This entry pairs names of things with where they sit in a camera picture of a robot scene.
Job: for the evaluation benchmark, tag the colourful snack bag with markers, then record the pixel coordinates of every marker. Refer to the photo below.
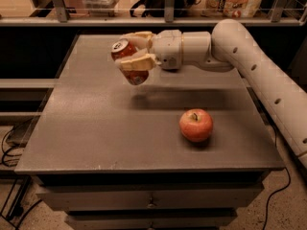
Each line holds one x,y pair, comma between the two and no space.
231,8

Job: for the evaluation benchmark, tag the grey drawer cabinet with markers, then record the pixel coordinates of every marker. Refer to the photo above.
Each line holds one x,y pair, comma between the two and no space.
112,157

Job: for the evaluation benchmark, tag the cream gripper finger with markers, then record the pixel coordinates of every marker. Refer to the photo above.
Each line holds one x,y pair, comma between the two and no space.
142,60
141,40

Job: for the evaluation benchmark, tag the black bag on shelf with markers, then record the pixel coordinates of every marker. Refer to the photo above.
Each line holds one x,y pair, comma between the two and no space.
158,8

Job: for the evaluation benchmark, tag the grey metal shelf rail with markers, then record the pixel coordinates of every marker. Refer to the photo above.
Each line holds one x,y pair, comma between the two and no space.
73,13

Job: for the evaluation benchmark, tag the red apple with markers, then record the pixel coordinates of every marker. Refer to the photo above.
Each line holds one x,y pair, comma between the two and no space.
196,125

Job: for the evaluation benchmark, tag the red coke can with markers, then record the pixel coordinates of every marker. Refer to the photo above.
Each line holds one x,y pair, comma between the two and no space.
123,48

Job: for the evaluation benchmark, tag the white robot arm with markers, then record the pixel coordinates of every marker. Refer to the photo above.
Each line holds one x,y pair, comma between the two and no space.
229,45

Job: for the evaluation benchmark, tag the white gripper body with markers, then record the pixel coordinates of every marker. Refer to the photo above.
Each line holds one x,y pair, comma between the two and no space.
168,49

